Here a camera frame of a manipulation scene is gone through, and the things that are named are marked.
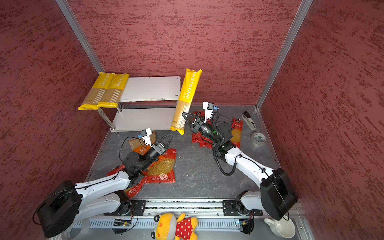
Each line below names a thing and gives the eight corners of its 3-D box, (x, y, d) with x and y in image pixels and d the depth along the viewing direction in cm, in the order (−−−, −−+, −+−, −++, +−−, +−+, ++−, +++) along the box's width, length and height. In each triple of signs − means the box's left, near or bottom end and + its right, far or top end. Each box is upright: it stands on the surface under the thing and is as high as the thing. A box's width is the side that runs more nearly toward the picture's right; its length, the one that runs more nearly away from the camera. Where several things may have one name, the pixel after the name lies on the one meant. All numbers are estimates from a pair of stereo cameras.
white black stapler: (250, 130, 108) (252, 127, 105) (241, 115, 118) (242, 111, 114) (255, 129, 109) (257, 126, 105) (245, 114, 118) (246, 111, 115)
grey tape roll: (252, 146, 100) (254, 143, 97) (248, 134, 106) (250, 131, 103) (266, 146, 100) (268, 143, 97) (262, 134, 106) (264, 131, 103)
